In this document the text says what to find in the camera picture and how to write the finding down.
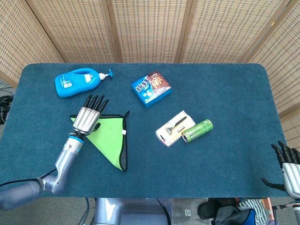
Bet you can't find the razor blister pack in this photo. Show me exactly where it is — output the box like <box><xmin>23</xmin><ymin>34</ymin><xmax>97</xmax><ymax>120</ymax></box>
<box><xmin>155</xmin><ymin>110</ymin><xmax>196</xmax><ymax>148</ymax></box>

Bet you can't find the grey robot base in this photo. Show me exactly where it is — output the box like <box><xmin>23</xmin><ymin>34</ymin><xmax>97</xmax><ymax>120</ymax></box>
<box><xmin>92</xmin><ymin>197</ymin><xmax>172</xmax><ymax>225</ymax></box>

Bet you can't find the black and blue bag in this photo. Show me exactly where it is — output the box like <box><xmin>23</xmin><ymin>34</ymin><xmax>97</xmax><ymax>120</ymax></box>
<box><xmin>214</xmin><ymin>206</ymin><xmax>257</xmax><ymax>225</ymax></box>

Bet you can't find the blue carpet table cover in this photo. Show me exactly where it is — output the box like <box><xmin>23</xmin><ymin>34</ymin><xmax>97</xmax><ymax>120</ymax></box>
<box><xmin>0</xmin><ymin>62</ymin><xmax>289</xmax><ymax>199</ymax></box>

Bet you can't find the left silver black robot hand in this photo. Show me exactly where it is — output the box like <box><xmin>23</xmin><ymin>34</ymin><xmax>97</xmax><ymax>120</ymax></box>
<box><xmin>72</xmin><ymin>94</ymin><xmax>110</xmax><ymax>136</ymax></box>

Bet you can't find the grey box with QR code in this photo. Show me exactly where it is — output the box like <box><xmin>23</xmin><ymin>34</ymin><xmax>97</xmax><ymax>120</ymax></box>
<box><xmin>170</xmin><ymin>198</ymin><xmax>209</xmax><ymax>225</ymax></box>

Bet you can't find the black cable bundle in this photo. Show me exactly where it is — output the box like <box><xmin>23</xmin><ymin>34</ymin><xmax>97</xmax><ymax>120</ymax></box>
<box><xmin>0</xmin><ymin>95</ymin><xmax>13</xmax><ymax>125</ymax></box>

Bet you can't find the blue pump soap bottle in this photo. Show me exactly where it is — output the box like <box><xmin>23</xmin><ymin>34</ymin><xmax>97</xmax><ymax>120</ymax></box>
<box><xmin>54</xmin><ymin>67</ymin><xmax>114</xmax><ymax>98</ymax></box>

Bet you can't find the black hanging cable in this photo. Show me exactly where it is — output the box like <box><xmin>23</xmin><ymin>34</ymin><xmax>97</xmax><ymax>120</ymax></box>
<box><xmin>79</xmin><ymin>197</ymin><xmax>91</xmax><ymax>225</ymax></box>

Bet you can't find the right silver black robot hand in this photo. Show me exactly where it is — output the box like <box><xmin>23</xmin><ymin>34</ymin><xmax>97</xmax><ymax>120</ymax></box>
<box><xmin>261</xmin><ymin>140</ymin><xmax>300</xmax><ymax>200</ymax></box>

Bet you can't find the woven bamboo folding screen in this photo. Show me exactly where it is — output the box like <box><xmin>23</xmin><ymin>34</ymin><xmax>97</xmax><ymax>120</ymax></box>
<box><xmin>0</xmin><ymin>0</ymin><xmax>300</xmax><ymax>150</ymax></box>

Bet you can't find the green energy drink can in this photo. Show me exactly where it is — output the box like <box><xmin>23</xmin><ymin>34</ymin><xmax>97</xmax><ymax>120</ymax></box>
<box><xmin>181</xmin><ymin>119</ymin><xmax>214</xmax><ymax>143</ymax></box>

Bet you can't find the striped cloth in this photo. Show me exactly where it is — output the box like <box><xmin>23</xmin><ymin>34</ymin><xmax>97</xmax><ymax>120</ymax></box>
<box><xmin>238</xmin><ymin>199</ymin><xmax>267</xmax><ymax>225</ymax></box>

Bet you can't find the grey and green cloth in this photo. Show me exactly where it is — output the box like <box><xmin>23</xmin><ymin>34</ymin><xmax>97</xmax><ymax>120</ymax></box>
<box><xmin>69</xmin><ymin>110</ymin><xmax>131</xmax><ymax>173</ymax></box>

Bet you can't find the blue cookie box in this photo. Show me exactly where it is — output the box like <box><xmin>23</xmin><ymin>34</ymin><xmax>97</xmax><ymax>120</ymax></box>
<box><xmin>130</xmin><ymin>71</ymin><xmax>173</xmax><ymax>109</ymax></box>

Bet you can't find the black slipper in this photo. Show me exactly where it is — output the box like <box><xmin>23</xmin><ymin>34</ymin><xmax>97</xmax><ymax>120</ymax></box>
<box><xmin>197</xmin><ymin>198</ymin><xmax>237</xmax><ymax>220</ymax></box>

